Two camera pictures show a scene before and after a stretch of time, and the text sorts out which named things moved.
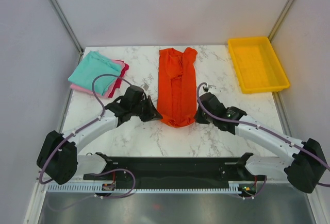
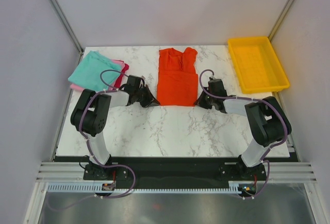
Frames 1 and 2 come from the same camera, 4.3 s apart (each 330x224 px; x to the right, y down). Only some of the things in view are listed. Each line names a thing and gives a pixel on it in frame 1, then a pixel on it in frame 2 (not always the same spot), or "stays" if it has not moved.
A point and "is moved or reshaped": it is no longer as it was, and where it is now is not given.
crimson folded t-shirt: (118, 84) stays
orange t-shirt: (176, 101) is moved or reshaped
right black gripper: (198, 117) → (201, 102)
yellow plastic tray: (256, 65) stays
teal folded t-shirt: (94, 64) stays
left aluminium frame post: (61, 14) stays
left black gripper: (152, 114) → (150, 101)
